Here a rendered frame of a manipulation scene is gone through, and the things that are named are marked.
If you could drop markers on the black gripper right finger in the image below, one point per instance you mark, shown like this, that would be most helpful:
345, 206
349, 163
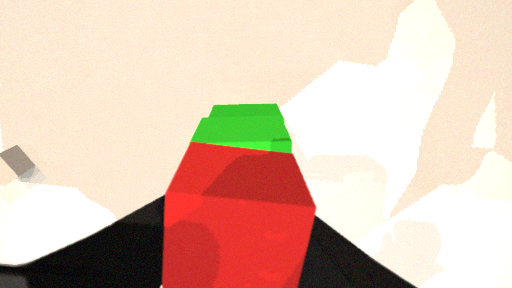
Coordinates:
333, 261

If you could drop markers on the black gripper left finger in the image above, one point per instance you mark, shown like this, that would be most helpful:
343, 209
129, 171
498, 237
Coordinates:
126, 254

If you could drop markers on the red block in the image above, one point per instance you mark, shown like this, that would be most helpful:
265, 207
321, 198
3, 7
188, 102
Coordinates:
236, 218

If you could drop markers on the green block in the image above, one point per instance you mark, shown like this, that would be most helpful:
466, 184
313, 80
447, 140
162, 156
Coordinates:
255, 132
235, 110

